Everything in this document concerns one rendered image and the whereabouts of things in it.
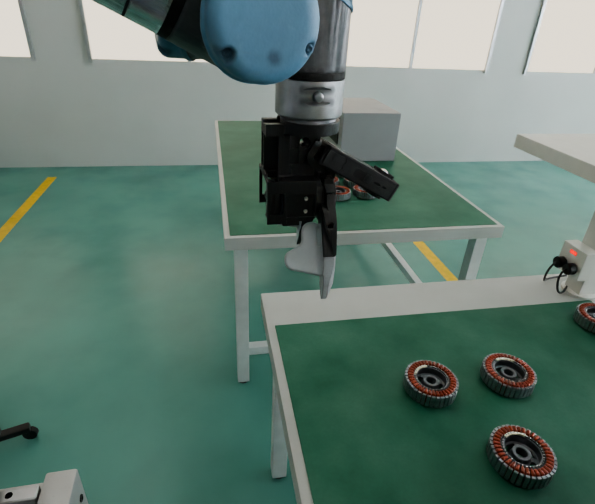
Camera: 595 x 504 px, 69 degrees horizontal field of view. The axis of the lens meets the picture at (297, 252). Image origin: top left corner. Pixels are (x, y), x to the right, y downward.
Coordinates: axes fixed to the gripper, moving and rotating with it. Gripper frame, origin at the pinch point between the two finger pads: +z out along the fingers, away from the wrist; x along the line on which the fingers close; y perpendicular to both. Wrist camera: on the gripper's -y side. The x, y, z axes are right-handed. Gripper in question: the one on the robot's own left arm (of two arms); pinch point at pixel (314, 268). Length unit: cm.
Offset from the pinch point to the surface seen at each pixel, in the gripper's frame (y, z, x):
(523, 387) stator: -49, 37, -6
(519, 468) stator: -36, 37, 11
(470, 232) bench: -87, 42, -86
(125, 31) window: 73, -8, -405
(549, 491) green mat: -41, 40, 14
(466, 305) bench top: -57, 40, -39
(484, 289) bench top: -67, 40, -46
